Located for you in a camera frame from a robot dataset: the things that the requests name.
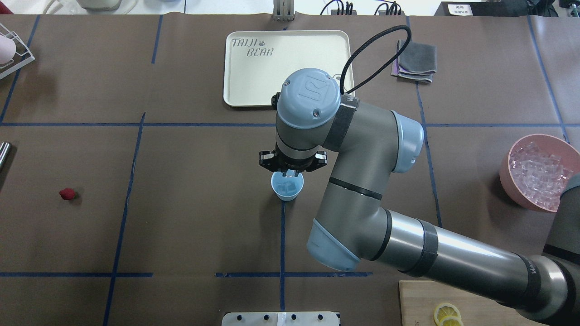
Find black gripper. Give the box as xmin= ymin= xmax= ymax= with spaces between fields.
xmin=259 ymin=150 xmax=328 ymax=178

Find light blue plastic cup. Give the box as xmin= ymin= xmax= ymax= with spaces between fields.
xmin=270 ymin=172 xmax=305 ymax=201

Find red strawberry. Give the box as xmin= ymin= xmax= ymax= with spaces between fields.
xmin=59 ymin=188 xmax=77 ymax=201

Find steel muddler black cap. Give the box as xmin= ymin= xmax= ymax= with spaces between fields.
xmin=0 ymin=142 xmax=12 ymax=171

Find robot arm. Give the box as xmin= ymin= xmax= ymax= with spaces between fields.
xmin=259 ymin=68 xmax=579 ymax=326

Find pink bowl of ice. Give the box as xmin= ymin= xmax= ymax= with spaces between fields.
xmin=499 ymin=134 xmax=580 ymax=213

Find pink upturned cup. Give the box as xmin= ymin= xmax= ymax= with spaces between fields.
xmin=0 ymin=35 xmax=16 ymax=65

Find cream bear tray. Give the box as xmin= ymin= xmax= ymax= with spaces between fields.
xmin=223 ymin=30 xmax=351 ymax=107

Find grey folded cloth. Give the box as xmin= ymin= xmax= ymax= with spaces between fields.
xmin=390 ymin=41 xmax=437 ymax=83

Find bamboo cutting board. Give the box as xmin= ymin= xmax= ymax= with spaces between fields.
xmin=398 ymin=280 xmax=539 ymax=326

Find lemon slices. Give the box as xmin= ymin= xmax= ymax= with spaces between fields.
xmin=433 ymin=302 xmax=464 ymax=326

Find white pedestal column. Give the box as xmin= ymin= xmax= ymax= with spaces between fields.
xmin=221 ymin=311 xmax=341 ymax=326

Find aluminium frame post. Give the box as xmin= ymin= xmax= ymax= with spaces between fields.
xmin=273 ymin=0 xmax=295 ymax=21

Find white wire cup rack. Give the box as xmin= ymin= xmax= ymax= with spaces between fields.
xmin=0 ymin=24 xmax=35 ymax=80

